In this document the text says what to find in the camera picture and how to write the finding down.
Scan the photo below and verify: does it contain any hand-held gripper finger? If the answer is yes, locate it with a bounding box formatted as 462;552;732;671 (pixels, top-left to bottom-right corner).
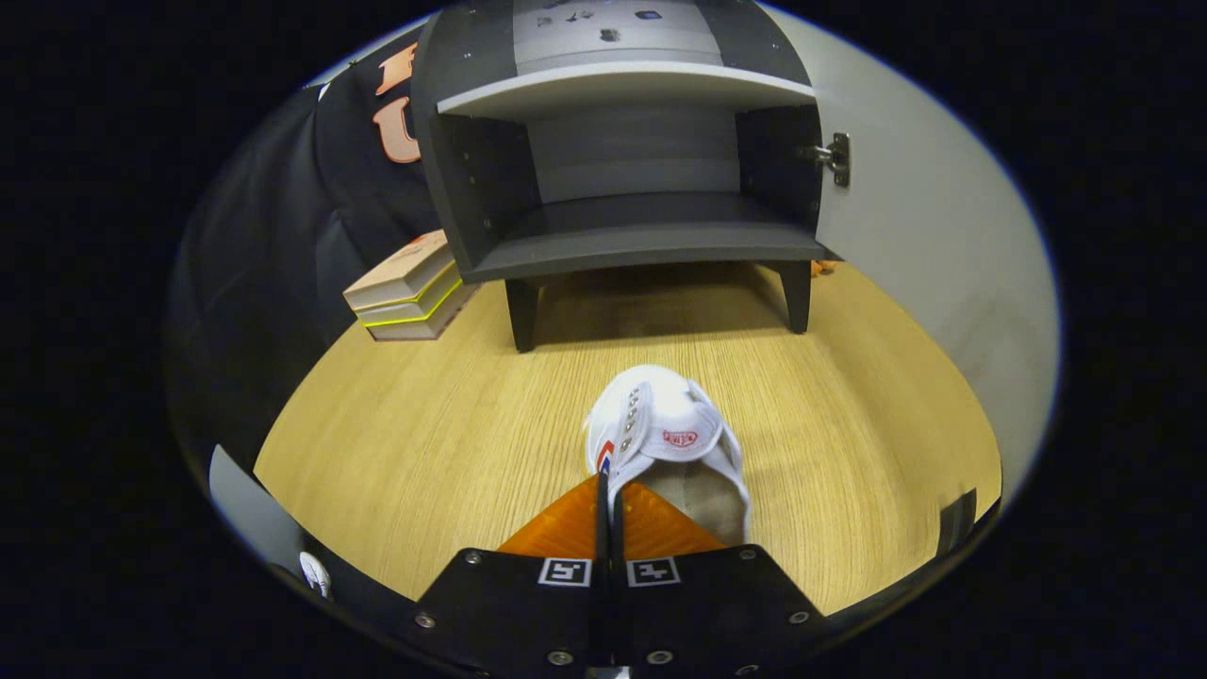
608;481;826;679
415;472;609;679

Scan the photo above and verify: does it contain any white shoe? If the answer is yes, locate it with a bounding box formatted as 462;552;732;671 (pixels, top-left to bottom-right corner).
583;364;752;548

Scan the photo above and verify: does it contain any grey shoe cabinet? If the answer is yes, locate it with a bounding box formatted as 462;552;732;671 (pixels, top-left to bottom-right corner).
410;0;840;355

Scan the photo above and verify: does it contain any small white patterned object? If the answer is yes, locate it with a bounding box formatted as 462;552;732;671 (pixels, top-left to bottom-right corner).
298;551;333;601

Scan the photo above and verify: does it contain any grey-edged book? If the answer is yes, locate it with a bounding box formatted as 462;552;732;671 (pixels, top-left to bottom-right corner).
366;283;482;342

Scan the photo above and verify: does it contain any yellow-edged book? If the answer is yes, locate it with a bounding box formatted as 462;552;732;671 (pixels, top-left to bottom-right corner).
356;273;465;329

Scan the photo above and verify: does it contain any tan cover book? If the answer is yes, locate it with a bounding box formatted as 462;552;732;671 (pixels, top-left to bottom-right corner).
342;229;456;312

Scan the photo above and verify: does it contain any black backdrop cloth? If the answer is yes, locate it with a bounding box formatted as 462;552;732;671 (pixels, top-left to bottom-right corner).
165;38;444;472

